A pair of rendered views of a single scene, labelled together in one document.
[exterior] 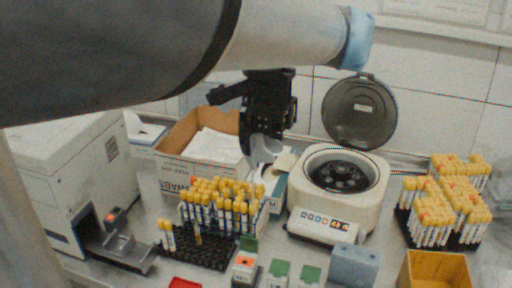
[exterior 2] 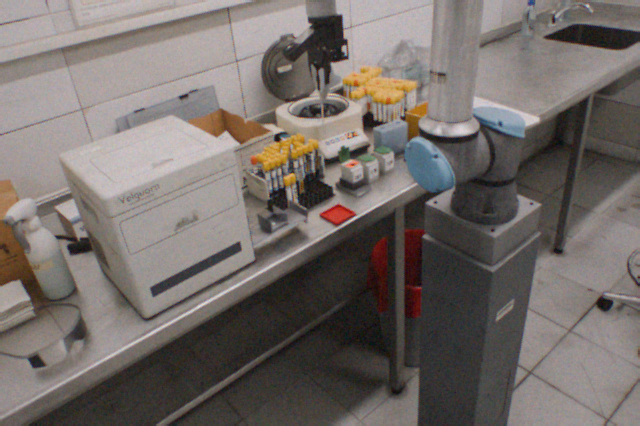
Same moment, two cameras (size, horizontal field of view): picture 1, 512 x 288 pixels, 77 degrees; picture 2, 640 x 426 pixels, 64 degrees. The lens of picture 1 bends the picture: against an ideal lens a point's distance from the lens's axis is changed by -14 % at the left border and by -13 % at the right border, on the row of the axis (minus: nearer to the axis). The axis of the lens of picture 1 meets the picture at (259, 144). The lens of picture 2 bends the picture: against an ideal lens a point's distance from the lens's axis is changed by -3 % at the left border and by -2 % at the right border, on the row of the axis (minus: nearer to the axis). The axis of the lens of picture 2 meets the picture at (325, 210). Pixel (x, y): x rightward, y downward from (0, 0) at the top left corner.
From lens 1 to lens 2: 114 cm
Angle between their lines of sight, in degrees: 46
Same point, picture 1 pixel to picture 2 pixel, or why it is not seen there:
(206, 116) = not seen: hidden behind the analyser
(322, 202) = (334, 125)
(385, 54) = (281, 18)
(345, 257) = (389, 129)
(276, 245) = (332, 170)
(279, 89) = (338, 26)
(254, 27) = not seen: outside the picture
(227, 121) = not seen: hidden behind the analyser
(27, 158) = (210, 160)
